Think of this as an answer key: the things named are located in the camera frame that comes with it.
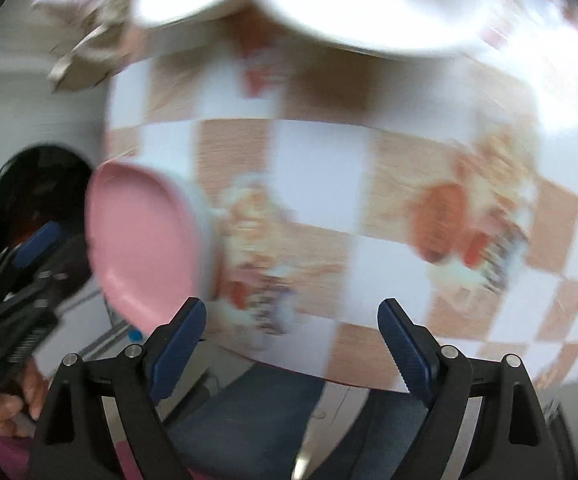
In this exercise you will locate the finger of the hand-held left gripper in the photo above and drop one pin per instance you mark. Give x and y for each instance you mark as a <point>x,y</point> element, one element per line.
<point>39,246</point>
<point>69,267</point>

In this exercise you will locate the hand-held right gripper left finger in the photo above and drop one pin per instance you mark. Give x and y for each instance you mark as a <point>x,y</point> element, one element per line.
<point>178,347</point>

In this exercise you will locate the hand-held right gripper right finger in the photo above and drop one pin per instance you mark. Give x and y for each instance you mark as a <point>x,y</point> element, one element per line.
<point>405,352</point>

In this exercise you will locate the pink plate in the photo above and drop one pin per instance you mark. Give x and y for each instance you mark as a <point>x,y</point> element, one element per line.
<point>139,245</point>

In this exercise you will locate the person's left hand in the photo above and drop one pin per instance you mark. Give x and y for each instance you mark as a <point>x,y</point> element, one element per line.
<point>14,402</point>

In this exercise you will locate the white washing machine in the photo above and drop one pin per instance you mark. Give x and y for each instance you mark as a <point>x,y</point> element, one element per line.
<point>34,185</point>

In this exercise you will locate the person's blue jeans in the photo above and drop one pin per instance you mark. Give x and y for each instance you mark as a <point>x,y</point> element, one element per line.
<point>249,410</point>

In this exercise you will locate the beige towel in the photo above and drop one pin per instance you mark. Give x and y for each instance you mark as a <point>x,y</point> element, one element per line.
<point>86,55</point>

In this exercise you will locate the checked printed tablecloth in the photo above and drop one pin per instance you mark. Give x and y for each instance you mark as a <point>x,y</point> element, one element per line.
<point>319,170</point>

